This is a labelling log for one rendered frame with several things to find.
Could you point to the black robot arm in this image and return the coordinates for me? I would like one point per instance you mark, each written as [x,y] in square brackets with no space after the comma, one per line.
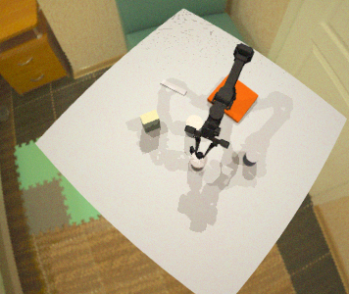
[227,94]

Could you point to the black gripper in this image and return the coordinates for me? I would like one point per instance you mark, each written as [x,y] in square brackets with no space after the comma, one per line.
[197,135]

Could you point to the glass french press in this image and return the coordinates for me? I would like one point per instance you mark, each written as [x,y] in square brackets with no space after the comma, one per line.
[197,163]

